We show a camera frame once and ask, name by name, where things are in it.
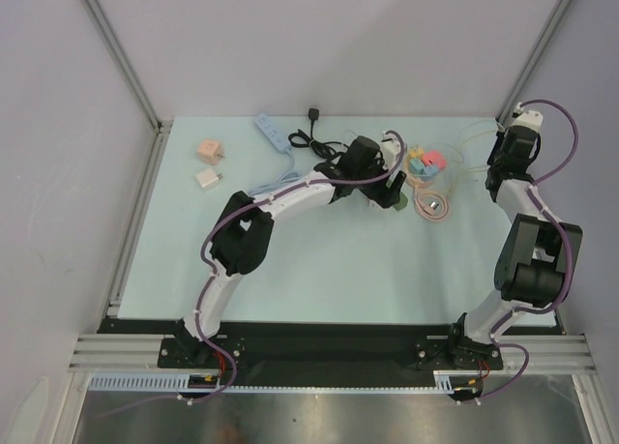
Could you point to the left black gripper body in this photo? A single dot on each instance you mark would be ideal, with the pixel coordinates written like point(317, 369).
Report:
point(378, 192)

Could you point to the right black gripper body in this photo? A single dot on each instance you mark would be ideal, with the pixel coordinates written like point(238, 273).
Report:
point(499, 147)

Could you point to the pink deer cube socket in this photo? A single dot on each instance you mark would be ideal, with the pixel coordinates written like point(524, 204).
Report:
point(210, 151)

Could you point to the white Honor charger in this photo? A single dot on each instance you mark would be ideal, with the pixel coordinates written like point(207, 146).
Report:
point(207, 179)

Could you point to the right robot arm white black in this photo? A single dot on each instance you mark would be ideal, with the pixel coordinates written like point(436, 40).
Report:
point(535, 267)

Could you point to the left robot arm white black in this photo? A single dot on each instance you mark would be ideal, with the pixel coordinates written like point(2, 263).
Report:
point(239, 241)

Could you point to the green power strip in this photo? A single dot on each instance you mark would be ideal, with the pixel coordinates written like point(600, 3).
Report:
point(401, 203)

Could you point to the light blue cube charger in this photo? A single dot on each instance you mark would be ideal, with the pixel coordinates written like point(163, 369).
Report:
point(421, 171)

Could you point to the small yellow orange adapter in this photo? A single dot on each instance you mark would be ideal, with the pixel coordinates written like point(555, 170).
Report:
point(416, 152)

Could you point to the red pink cube charger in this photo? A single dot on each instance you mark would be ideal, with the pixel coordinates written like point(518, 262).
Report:
point(434, 157)

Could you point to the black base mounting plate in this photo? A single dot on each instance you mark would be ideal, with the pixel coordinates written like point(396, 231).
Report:
point(256, 346)

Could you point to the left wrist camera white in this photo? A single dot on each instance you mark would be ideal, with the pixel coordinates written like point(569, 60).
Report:
point(390, 147)

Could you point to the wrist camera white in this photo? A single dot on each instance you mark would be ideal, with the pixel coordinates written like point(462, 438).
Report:
point(526, 118)
point(390, 147)

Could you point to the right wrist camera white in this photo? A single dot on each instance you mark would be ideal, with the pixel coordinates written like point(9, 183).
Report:
point(526, 118)

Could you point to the right aluminium frame post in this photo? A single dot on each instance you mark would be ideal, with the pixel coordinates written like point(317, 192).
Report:
point(534, 58)

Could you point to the aluminium frame post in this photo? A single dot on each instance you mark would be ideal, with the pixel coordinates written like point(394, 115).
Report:
point(120, 58)
point(534, 58)

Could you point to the grey cable duct rail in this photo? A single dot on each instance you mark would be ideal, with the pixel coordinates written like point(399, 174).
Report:
point(200, 384)

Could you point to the left aluminium frame post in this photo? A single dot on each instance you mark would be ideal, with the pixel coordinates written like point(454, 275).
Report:
point(120, 58)

